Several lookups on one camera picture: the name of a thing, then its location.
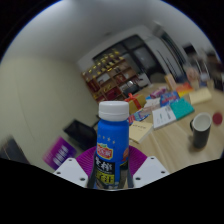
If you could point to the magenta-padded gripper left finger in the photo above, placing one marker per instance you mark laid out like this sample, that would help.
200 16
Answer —
70 170

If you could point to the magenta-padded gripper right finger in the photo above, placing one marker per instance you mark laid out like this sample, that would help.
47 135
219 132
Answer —
150 170

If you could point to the blue bottle with white cap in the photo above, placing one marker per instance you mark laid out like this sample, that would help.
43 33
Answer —
112 136

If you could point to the purple sign board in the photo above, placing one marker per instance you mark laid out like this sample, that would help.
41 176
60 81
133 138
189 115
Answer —
60 152

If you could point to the black office chair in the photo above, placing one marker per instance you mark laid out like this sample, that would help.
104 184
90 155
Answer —
81 133

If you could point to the thick tan book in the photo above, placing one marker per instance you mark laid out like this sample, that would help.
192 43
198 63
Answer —
140 132

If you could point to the white book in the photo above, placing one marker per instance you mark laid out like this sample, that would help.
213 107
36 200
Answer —
164 117

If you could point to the black mug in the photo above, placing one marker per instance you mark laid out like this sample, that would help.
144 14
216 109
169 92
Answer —
201 133

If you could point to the yellow gift box, red ribbon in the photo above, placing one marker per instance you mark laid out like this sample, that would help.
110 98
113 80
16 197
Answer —
138 103

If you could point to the blue patterned book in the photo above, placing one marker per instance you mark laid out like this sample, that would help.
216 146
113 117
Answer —
170 98

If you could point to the small pink box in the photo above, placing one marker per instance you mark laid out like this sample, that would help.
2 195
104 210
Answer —
158 92

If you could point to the flat round red coaster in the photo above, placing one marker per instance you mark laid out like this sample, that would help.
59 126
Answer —
217 118

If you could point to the orange book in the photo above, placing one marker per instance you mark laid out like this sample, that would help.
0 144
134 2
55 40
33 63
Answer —
184 89

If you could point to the flat tan book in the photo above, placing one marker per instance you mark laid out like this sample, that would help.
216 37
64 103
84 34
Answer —
200 96

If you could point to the upright beige carton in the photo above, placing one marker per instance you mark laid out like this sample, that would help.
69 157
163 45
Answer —
170 82

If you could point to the wooden shelf unit with trophies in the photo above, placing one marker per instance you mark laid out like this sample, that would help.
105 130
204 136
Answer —
110 78

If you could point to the black framed glass door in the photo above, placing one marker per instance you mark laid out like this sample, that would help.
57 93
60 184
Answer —
141 55

